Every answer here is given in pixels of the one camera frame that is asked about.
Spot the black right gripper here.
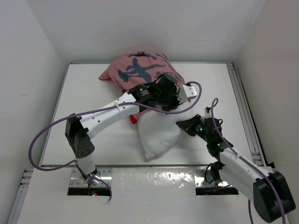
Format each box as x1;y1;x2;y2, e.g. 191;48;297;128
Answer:
176;114;211;143

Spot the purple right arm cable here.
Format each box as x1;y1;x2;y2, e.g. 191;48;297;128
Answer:
210;97;287;224

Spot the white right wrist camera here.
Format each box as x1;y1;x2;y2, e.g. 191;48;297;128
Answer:
203;107;212;119

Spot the aluminium frame rail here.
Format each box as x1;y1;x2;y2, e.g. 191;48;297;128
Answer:
226;62;275;169

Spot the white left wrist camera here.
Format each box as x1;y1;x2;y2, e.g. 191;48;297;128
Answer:
178;85;198;103

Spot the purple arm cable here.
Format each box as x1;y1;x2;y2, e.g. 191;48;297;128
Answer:
28;81;203;201
210;97;287;224

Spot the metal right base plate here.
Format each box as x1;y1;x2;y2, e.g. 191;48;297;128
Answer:
193;166;233;188

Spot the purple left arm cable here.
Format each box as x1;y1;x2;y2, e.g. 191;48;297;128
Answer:
28;81;203;201

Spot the white pillow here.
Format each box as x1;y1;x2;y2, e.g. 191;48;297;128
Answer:
137;109;197;164

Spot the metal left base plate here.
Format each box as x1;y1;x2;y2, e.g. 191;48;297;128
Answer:
69;166;112;188

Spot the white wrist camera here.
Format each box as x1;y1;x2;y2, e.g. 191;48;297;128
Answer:
203;107;212;119
178;85;198;103

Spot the red cartoon print pillowcase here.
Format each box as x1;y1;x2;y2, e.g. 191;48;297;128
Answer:
98;50;186;124

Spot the metal base plate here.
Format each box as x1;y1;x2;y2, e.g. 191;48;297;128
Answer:
69;166;112;188
193;166;233;188

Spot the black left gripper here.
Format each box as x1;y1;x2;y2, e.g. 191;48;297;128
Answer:
156;86;185;115

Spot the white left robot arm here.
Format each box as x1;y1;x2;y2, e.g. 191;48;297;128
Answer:
65;74;197;176

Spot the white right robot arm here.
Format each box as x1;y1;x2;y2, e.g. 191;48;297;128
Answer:
176;115;296;223

